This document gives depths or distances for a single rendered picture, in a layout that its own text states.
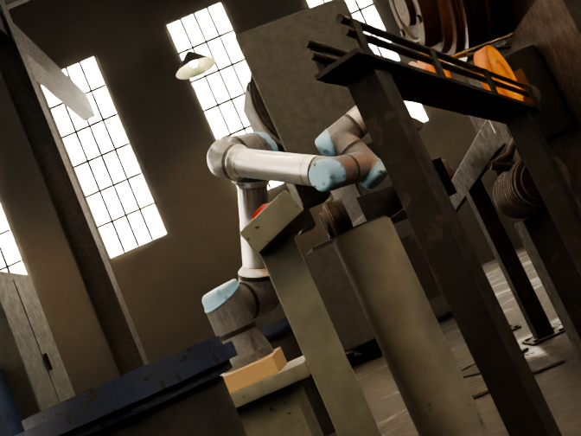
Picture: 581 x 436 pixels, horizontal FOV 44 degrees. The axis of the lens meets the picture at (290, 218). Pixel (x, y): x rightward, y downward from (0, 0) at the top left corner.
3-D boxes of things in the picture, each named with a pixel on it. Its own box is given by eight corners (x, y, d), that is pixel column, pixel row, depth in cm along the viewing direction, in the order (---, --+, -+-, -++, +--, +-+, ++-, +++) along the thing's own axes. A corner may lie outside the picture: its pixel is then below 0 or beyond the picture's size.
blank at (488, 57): (529, 119, 157) (515, 127, 158) (517, 72, 166) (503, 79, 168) (493, 80, 148) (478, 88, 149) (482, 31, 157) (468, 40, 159)
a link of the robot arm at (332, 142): (335, 169, 185) (314, 147, 188) (367, 143, 186) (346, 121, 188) (331, 158, 177) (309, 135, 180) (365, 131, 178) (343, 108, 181)
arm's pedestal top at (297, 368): (196, 425, 186) (191, 411, 187) (221, 405, 218) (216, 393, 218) (309, 376, 184) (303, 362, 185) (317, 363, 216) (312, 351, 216)
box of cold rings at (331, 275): (401, 336, 513) (355, 235, 524) (427, 336, 431) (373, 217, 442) (268, 395, 503) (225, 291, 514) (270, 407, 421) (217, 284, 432)
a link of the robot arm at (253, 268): (227, 318, 213) (214, 135, 201) (261, 304, 224) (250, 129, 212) (258, 326, 206) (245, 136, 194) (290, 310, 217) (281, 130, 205)
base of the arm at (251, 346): (220, 376, 195) (206, 343, 196) (229, 368, 210) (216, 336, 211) (270, 355, 194) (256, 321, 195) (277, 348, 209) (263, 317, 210)
